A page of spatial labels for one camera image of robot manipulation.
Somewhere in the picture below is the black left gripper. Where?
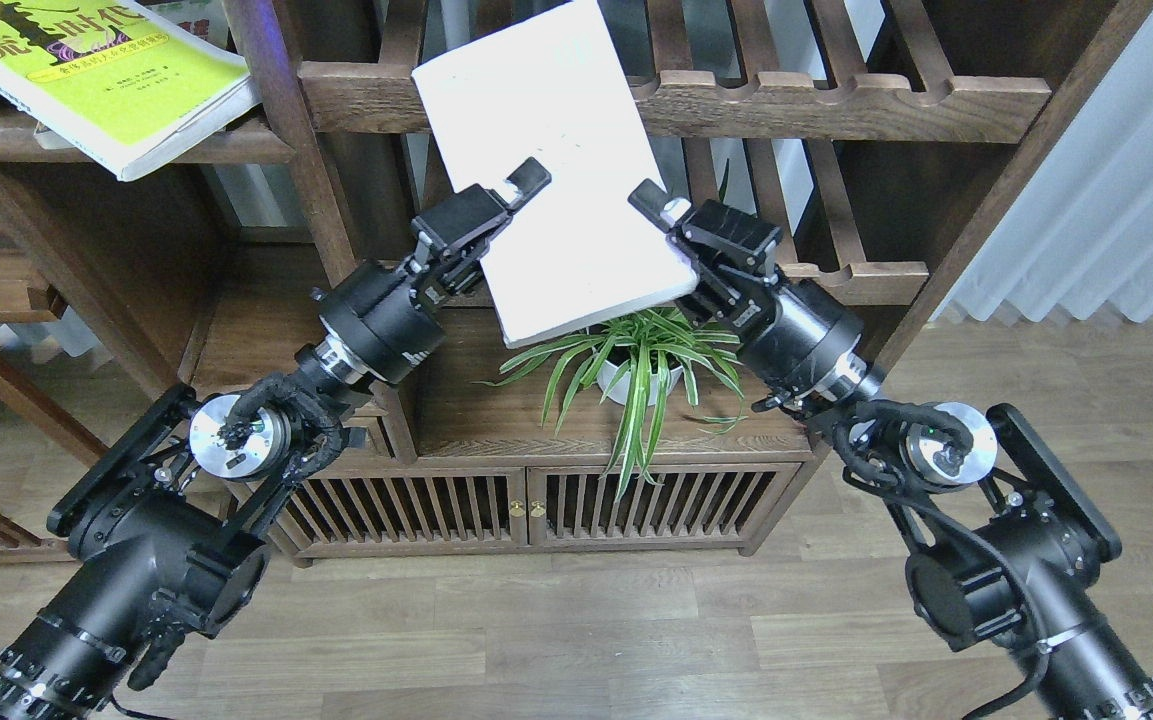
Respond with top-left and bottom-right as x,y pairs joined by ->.
317,158 -> 552,387

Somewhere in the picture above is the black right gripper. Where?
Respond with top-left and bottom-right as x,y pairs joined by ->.
628,179 -> 864,402

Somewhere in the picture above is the white lavender book stack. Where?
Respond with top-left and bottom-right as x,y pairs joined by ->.
412,1 -> 698,348

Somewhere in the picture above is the yellow green magazine stack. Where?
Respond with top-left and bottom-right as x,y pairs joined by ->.
0,1 -> 259,181

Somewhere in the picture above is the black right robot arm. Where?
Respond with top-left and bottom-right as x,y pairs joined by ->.
628,179 -> 1153,719

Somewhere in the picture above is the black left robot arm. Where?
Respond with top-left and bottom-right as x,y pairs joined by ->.
0,158 -> 550,719

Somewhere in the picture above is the dark wooden bookshelf cabinet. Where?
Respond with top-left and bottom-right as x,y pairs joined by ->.
0,1 -> 1153,564

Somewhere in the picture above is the green spider plant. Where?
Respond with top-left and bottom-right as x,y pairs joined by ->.
493,307 -> 745,497

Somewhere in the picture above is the white plant pot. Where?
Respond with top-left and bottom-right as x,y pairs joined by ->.
595,347 -> 684,407

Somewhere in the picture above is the white pleated curtain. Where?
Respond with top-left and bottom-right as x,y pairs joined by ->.
934,12 -> 1153,324

